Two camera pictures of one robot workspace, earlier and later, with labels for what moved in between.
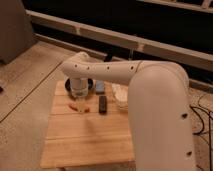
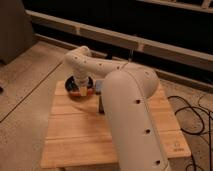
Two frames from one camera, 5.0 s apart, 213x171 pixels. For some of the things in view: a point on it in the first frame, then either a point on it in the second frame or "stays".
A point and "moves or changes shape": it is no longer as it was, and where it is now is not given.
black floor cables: [202, 129] stays
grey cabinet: [16, 31] stays
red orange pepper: [75, 107] moves or changes shape
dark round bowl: [68, 89] stays
